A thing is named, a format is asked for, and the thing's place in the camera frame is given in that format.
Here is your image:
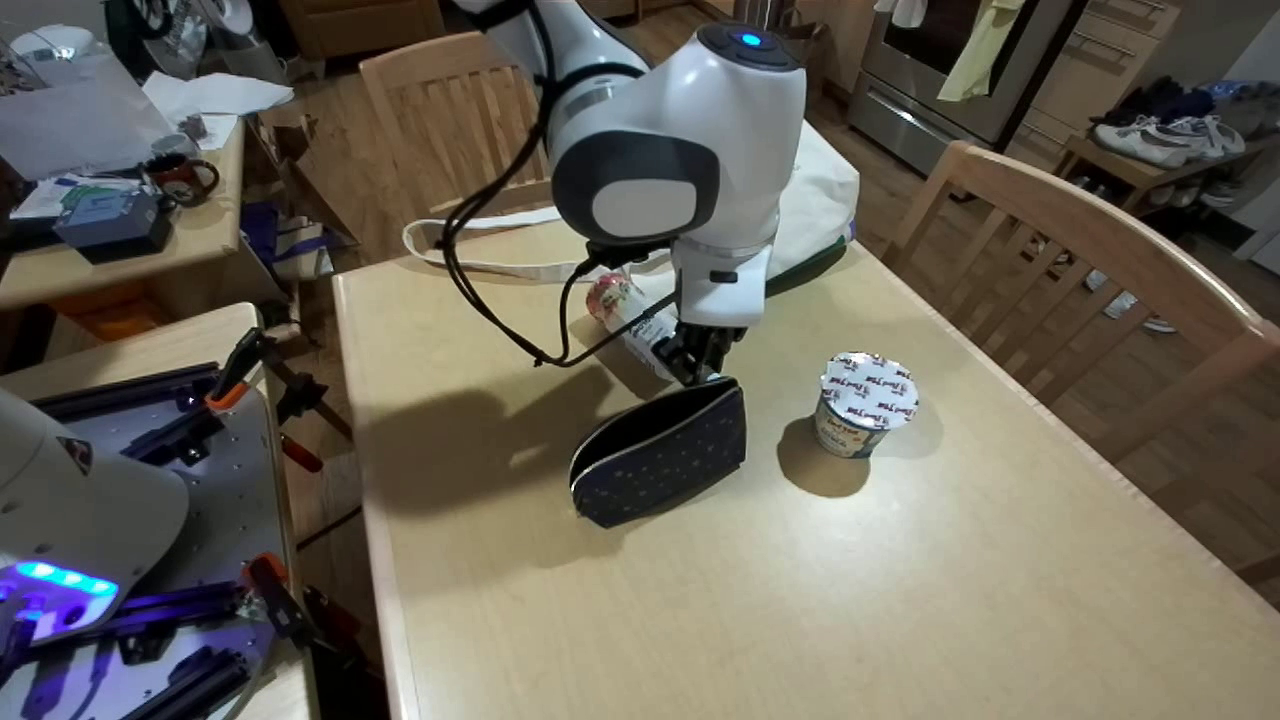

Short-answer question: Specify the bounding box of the dark purple slotted frame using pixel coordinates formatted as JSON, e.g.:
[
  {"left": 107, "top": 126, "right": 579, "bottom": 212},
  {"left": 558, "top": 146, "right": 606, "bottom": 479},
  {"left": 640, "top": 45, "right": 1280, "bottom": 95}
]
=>
[{"left": 0, "top": 562, "right": 276, "bottom": 720}]

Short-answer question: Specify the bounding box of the teal cup foil lid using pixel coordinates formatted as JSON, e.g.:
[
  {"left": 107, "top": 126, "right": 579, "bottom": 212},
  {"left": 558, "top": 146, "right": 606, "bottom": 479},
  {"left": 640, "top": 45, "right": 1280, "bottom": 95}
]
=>
[{"left": 812, "top": 349, "right": 924, "bottom": 463}]

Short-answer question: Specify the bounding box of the wooden slat-back chair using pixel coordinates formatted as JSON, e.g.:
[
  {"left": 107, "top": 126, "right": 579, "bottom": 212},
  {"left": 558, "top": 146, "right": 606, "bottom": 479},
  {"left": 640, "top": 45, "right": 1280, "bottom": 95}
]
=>
[
  {"left": 888, "top": 136, "right": 1280, "bottom": 472},
  {"left": 356, "top": 28, "right": 558, "bottom": 256}
]

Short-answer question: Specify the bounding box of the white sneaker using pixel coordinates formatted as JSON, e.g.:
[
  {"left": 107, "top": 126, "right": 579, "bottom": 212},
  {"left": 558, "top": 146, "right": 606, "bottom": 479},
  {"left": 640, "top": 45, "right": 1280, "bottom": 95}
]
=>
[
  {"left": 1165, "top": 111, "right": 1252, "bottom": 160},
  {"left": 1093, "top": 117, "right": 1193, "bottom": 173}
]

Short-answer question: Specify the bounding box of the black orange clamp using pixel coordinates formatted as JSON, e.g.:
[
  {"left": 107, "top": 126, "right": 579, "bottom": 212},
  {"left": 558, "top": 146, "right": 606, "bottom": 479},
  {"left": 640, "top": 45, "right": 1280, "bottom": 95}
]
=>
[
  {"left": 246, "top": 550, "right": 331, "bottom": 651},
  {"left": 196, "top": 322, "right": 356, "bottom": 477}
]

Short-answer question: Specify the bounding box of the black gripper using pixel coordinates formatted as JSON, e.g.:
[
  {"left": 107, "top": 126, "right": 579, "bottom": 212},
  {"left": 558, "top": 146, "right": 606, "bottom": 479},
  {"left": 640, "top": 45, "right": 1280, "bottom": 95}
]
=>
[{"left": 651, "top": 322, "right": 745, "bottom": 390}]

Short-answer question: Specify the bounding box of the wooden desk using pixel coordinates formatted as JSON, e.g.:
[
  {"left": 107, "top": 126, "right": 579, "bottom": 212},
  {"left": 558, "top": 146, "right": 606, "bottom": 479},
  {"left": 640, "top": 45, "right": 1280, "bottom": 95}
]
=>
[{"left": 0, "top": 125, "right": 258, "bottom": 316}]

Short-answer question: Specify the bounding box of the light wooden side table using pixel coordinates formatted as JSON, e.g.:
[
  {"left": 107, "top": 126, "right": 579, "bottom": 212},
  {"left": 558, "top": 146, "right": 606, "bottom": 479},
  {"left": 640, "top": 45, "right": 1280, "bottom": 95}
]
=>
[{"left": 0, "top": 299, "right": 317, "bottom": 720}]

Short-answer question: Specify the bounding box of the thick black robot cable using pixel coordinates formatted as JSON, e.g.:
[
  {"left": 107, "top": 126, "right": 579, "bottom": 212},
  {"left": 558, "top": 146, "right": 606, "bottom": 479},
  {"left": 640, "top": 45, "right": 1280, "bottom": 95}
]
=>
[{"left": 437, "top": 76, "right": 697, "bottom": 372}]

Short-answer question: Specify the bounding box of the yellow green towel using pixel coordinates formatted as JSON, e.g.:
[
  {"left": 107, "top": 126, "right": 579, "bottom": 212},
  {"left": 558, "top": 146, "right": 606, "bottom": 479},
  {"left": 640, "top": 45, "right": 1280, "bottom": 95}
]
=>
[{"left": 935, "top": 0, "right": 1033, "bottom": 109}]

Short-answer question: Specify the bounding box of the dark blue shoe pile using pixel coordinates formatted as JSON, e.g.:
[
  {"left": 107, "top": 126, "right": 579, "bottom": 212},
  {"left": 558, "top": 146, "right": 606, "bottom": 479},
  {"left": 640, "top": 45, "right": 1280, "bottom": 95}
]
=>
[{"left": 1112, "top": 71, "right": 1212, "bottom": 126}]

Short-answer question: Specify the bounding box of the grey flat case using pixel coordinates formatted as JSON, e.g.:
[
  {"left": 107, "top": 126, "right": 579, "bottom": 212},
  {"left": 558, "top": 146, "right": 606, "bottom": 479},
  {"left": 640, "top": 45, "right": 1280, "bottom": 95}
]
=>
[{"left": 0, "top": 53, "right": 175, "bottom": 183}]

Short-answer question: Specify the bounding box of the navy star pattern pouch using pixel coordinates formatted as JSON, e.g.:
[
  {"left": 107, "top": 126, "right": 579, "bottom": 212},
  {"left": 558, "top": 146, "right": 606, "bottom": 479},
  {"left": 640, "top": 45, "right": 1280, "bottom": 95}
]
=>
[{"left": 565, "top": 372, "right": 754, "bottom": 533}]

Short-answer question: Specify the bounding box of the stainless steel oven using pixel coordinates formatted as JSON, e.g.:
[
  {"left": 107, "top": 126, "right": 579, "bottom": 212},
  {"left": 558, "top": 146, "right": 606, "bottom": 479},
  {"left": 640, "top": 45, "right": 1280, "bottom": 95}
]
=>
[{"left": 850, "top": 0, "right": 1093, "bottom": 177}]

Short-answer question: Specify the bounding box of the blue grey box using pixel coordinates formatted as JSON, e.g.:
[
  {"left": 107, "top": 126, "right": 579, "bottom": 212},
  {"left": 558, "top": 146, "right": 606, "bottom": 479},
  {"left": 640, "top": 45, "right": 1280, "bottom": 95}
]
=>
[{"left": 47, "top": 177, "right": 175, "bottom": 266}]

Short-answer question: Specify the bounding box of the low wooden shoe rack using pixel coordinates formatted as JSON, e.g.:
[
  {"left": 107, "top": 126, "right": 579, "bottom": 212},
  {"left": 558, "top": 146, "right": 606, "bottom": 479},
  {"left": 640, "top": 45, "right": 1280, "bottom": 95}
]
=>
[{"left": 1055, "top": 125, "right": 1280, "bottom": 231}]

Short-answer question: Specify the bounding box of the light wooden drawer cabinet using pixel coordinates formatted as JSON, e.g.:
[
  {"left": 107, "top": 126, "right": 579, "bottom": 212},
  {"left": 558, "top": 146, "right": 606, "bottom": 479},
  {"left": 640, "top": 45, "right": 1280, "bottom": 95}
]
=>
[{"left": 1005, "top": 0, "right": 1186, "bottom": 173}]

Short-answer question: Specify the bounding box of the clear plastic bottle white cap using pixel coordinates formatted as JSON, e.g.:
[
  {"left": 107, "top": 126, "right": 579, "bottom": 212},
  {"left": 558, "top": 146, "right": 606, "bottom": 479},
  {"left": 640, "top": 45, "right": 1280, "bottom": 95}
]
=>
[{"left": 586, "top": 265, "right": 692, "bottom": 390}]

